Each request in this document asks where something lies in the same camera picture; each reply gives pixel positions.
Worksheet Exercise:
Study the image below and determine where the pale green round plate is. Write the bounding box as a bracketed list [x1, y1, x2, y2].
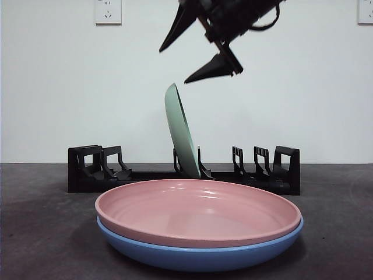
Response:
[164, 82, 201, 179]

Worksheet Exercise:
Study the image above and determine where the pink round plate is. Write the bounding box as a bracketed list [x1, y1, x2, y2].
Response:
[94, 178, 302, 249]

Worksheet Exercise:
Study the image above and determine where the blue round plate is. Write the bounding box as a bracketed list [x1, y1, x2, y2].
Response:
[96, 215, 304, 273]

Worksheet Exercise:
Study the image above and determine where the black plastic plate rack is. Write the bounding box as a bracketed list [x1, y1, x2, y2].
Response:
[67, 144, 301, 196]

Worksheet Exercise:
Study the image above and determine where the white wall socket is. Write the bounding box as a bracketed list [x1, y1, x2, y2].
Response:
[95, 0, 122, 26]
[357, 0, 373, 26]

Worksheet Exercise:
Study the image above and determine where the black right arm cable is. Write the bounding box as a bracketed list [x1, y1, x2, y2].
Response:
[251, 0, 281, 32]

